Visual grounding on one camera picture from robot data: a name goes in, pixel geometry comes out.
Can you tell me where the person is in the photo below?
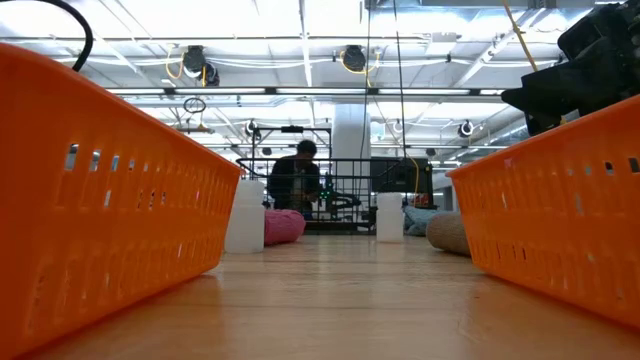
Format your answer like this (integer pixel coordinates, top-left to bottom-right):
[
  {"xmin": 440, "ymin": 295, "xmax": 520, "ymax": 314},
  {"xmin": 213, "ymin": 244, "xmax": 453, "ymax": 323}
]
[{"xmin": 267, "ymin": 139, "xmax": 322, "ymax": 216}]

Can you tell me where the black ceiling cable reel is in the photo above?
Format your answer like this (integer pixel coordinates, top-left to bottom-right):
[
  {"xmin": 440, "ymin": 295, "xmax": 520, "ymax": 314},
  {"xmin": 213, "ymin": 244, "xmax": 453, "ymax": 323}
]
[
  {"xmin": 180, "ymin": 44, "xmax": 221, "ymax": 87},
  {"xmin": 341, "ymin": 44, "xmax": 369, "ymax": 74}
]

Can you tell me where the black monitor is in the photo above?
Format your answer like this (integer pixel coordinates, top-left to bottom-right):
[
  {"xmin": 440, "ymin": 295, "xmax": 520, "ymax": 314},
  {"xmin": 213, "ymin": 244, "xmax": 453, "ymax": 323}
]
[{"xmin": 370, "ymin": 157, "xmax": 434, "ymax": 195}]

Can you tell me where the black wire basket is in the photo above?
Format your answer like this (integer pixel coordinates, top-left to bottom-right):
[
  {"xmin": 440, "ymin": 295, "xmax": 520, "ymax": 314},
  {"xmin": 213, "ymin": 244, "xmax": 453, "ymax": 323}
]
[{"xmin": 234, "ymin": 157, "xmax": 404, "ymax": 235}]

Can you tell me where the orange plastic basket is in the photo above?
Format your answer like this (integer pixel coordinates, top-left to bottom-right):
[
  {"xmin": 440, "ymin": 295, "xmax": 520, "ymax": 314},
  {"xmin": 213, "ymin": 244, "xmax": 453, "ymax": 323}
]
[
  {"xmin": 445, "ymin": 94, "xmax": 640, "ymax": 329},
  {"xmin": 0, "ymin": 42, "xmax": 245, "ymax": 360}
]

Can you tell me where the black metal rig frame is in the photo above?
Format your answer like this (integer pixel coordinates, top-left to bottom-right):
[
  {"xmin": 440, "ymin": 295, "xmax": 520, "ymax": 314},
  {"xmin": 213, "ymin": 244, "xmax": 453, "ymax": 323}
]
[{"xmin": 249, "ymin": 124, "xmax": 334, "ymax": 161}]

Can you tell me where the brown bandage roll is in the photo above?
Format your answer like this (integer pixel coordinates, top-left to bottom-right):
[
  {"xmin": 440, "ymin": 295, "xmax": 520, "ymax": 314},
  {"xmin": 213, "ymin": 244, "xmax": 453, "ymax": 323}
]
[{"xmin": 425, "ymin": 212, "xmax": 471, "ymax": 257}]

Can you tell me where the black hanging cable with coil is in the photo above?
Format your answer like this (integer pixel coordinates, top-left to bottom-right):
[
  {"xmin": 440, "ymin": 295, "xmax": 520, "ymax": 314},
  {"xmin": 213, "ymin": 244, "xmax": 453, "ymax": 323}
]
[{"xmin": 391, "ymin": 0, "xmax": 407, "ymax": 161}]

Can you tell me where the long ceiling light strip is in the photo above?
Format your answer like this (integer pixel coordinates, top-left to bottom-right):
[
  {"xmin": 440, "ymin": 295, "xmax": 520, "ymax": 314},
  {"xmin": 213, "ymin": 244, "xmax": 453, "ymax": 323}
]
[{"xmin": 105, "ymin": 85, "xmax": 506, "ymax": 97}]

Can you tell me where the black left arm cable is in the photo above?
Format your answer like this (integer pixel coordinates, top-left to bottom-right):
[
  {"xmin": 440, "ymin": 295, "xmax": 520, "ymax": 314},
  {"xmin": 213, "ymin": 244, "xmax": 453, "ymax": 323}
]
[{"xmin": 29, "ymin": 0, "xmax": 95, "ymax": 73}]

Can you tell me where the yellow hanging cable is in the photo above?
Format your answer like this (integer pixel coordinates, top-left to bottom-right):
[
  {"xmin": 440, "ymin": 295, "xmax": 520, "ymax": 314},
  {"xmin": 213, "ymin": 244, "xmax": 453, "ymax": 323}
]
[{"xmin": 501, "ymin": 0, "xmax": 540, "ymax": 72}]

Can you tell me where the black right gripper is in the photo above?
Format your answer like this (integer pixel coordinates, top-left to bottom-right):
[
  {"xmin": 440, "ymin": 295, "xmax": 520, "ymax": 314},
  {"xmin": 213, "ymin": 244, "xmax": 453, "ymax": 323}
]
[{"xmin": 501, "ymin": 54, "xmax": 640, "ymax": 137}]

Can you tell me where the coiled black hanging cable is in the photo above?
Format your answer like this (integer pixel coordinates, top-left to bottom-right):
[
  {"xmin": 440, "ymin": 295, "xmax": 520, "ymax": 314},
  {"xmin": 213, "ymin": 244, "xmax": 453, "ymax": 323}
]
[{"xmin": 182, "ymin": 96, "xmax": 208, "ymax": 115}]

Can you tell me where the pink bandage roll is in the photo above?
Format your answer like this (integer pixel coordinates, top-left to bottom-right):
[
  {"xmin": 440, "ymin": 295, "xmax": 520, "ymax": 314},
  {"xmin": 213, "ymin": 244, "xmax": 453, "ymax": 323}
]
[{"xmin": 263, "ymin": 208, "xmax": 307, "ymax": 247}]

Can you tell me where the blue patterned folded cloth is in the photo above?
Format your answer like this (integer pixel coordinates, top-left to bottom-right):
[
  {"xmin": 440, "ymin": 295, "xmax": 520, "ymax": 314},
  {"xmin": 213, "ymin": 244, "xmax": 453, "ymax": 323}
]
[{"xmin": 402, "ymin": 204, "xmax": 451, "ymax": 238}]

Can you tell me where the white building column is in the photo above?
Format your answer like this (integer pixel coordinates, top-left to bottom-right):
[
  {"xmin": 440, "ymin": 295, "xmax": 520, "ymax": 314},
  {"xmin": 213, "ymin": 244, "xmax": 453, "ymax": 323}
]
[{"xmin": 332, "ymin": 103, "xmax": 372, "ymax": 201}]

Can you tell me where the white plastic medicine bottle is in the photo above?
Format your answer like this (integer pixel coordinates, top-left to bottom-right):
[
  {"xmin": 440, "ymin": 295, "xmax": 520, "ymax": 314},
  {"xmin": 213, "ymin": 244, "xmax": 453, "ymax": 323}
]
[
  {"xmin": 224, "ymin": 179, "xmax": 266, "ymax": 254},
  {"xmin": 375, "ymin": 192, "xmax": 405, "ymax": 244}
]

